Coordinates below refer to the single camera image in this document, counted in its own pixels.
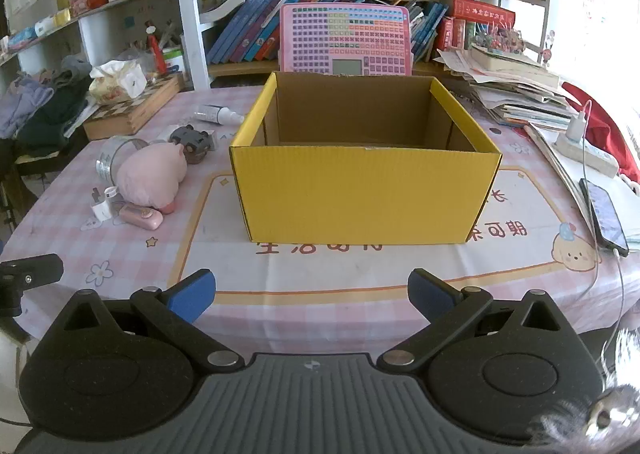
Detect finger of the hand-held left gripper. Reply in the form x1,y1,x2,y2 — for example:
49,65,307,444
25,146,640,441
0,254,65,317

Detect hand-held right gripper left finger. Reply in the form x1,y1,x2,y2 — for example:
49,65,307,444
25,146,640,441
52,269,246,376

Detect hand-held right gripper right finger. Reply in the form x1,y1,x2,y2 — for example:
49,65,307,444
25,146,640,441
376,269,576,376

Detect white charger plug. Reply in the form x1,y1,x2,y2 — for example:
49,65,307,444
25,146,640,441
90,186,120,222

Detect small pink device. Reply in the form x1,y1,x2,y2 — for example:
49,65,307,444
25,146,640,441
118,204,164,231

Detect yellow cardboard box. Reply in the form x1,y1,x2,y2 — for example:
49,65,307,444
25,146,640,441
229,71,503,245

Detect clear tape roll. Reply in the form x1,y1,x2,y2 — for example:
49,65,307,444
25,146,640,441
96,136,146,183

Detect pink plush toy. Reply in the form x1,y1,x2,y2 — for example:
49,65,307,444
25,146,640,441
116,143,188,215

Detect grey toy car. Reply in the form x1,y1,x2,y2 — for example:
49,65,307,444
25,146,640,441
169,125,212,165

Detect white spray bottle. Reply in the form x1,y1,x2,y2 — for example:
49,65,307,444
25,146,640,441
194,104,245,125

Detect pile of clothes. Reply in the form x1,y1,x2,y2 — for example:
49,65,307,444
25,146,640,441
0,56,96,159

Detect wooden chess box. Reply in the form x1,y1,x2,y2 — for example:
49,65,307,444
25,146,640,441
82,72,186,141

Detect black smartphone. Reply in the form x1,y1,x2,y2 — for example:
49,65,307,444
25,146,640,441
580,178,630,255

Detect floral tissue pack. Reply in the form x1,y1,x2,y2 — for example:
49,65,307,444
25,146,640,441
89,60,148,105

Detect white power strip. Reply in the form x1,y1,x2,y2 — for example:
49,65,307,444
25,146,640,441
556,126,621,179

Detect white charger adapter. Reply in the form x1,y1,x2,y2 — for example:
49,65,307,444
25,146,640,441
565,115,588,142

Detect stack of papers and books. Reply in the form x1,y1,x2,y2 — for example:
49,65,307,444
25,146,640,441
437,41,581,129

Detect white jar green label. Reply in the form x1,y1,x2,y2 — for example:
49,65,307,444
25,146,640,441
162,46,186,77

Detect red cloth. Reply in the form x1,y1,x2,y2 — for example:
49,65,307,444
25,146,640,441
560,81,640,185

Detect red bottle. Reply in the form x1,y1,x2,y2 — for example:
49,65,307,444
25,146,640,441
145,24,168,74

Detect row of small packets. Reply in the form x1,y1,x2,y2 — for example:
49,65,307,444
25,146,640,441
7,8,71,47

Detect red boxed books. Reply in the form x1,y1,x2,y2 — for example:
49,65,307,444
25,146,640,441
435,16,481,52

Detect row of blue books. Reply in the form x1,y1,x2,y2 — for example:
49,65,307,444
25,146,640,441
206,0,301,65
407,0,448,62

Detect white shelf unit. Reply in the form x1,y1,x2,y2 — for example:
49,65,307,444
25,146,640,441
0,0,561,92

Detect colourful paper flowers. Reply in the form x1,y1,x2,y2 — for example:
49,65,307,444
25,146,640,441
470,26,526,54

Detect pink toy learning tablet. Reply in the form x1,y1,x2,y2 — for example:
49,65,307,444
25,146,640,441
278,4,414,77

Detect thick red book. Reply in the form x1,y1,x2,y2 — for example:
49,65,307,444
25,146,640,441
452,0,516,29

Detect white charging cable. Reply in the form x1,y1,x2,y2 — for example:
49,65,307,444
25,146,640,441
575,101,628,365

